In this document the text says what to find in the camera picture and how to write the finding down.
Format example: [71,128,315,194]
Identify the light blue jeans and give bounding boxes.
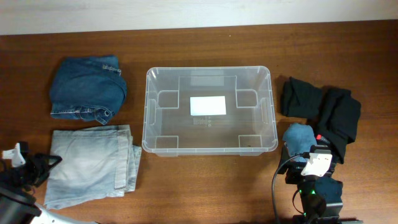
[44,124,142,210]

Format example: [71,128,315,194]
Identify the large black garment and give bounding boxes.
[315,88,361,164]

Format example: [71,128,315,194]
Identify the dark blue jeans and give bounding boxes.
[49,55,127,125]

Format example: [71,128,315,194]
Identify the clear plastic storage bin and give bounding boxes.
[142,66,278,157]

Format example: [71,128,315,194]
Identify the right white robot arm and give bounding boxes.
[271,145,363,224]

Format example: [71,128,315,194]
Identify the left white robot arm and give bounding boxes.
[1,141,89,224]

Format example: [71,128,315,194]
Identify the blue folded cloth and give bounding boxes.
[282,123,317,157]

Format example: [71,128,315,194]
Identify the small black folded garment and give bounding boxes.
[280,77,323,119]

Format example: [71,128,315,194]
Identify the white label in bin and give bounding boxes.
[190,96,226,116]

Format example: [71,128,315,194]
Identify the right black cable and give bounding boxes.
[271,152,311,224]

